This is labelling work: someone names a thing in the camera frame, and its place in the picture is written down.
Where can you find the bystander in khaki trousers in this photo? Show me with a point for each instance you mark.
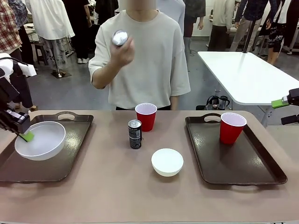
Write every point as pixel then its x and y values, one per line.
pixel 247 21

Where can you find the bystander in light blue shirt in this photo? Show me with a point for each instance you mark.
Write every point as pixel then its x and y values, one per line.
pixel 187 23

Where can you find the black drink can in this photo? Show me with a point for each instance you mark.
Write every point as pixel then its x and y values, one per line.
pixel 135 137

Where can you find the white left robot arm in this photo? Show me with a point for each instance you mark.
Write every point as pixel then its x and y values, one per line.
pixel 25 68

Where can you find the black bag with kettle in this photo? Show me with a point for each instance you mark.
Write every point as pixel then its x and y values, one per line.
pixel 216 102

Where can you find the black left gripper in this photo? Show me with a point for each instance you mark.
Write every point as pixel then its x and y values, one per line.
pixel 10 120

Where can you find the brown plastic tray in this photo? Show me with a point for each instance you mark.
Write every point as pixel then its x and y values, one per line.
pixel 233 163
pixel 70 151

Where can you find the silver drink can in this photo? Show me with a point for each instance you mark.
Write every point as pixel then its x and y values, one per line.
pixel 120 37

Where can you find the person's left forearm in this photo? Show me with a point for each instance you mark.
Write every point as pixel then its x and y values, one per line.
pixel 175 102

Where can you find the dark wooden stool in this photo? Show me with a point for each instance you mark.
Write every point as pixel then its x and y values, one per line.
pixel 41 53

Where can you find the person's right hand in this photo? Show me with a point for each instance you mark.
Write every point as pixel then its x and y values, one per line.
pixel 123 56

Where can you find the bystander in black shorts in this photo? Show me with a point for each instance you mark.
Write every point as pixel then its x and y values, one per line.
pixel 276 32

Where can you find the bystander in plaid shirt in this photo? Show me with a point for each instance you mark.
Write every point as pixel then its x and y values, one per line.
pixel 8 25

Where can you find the bystander in beige top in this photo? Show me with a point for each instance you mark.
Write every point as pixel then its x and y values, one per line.
pixel 220 23

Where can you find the bystander in black clothes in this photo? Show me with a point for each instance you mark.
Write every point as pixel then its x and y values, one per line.
pixel 81 28

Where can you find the person in beige t-shirt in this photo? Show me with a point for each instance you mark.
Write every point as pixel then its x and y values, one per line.
pixel 144 70

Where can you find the large white bowl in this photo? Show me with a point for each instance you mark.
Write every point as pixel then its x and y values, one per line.
pixel 44 142

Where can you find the white folding table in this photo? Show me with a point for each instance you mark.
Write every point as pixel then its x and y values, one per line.
pixel 252 77

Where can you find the small white bowl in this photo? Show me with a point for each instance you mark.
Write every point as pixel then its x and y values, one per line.
pixel 167 162

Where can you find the person's right forearm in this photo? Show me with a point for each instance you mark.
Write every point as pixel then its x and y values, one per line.
pixel 105 75

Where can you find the red plastic cup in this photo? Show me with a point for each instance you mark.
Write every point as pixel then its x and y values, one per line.
pixel 146 121
pixel 230 134

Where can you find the black pole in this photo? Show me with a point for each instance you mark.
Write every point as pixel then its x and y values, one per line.
pixel 248 37

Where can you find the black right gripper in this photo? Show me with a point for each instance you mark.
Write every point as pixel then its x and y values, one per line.
pixel 294 96

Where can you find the bystander in white garment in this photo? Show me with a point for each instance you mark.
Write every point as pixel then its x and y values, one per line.
pixel 51 21

